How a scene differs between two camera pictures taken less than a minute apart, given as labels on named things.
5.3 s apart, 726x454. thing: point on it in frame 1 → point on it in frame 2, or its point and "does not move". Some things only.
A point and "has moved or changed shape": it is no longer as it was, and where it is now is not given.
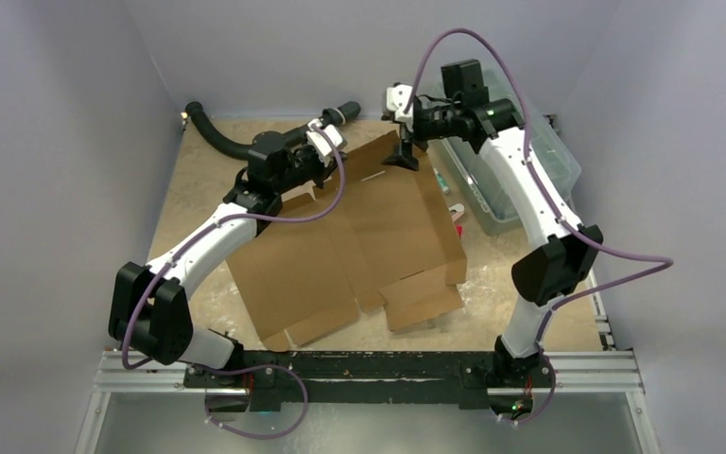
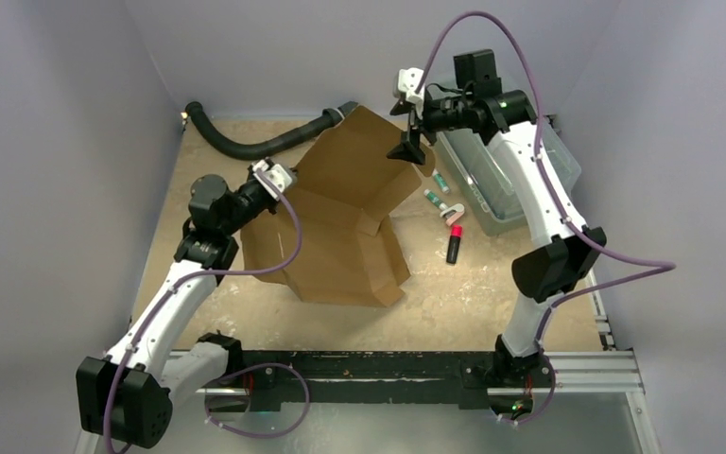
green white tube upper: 442,183 does not move
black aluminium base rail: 435,379 does not move
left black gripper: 323,171 → 272,206
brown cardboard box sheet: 375,229 has moved or changed shape
